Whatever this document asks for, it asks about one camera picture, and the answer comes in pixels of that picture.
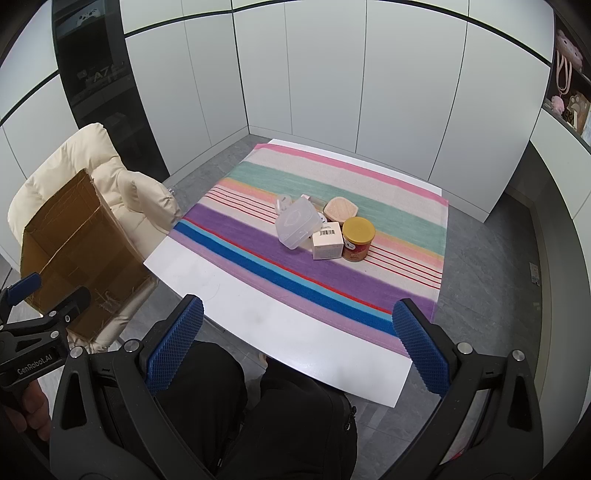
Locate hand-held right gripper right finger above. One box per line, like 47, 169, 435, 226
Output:
392, 298, 543, 480

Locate gold lid can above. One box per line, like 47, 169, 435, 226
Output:
342, 216, 376, 263

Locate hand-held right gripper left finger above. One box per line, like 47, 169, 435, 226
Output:
48, 294, 218, 480

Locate small white carton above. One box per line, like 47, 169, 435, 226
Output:
311, 222, 345, 260

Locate cream padded chair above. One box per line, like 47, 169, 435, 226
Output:
8, 122, 185, 356

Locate pink plush toy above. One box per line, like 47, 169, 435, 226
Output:
555, 30, 585, 71

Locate person's black pants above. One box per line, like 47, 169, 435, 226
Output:
152, 342, 358, 480

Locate striped colourful cloth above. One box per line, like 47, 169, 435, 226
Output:
167, 143, 450, 356

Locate paw print cushion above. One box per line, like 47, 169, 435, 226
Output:
564, 91, 590, 131

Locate translucent plastic container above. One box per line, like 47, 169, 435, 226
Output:
276, 194, 324, 252

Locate person's left hand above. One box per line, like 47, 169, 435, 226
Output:
4, 384, 52, 442

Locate cardboard box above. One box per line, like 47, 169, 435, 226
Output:
18, 168, 160, 340

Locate pink compact case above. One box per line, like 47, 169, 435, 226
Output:
323, 196, 361, 224

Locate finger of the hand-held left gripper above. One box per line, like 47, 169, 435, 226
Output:
39, 286, 92, 330
0, 272, 42, 319

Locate open wall shelf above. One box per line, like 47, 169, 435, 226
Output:
540, 9, 591, 153

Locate dark glass cabinet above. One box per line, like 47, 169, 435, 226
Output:
51, 0, 169, 183

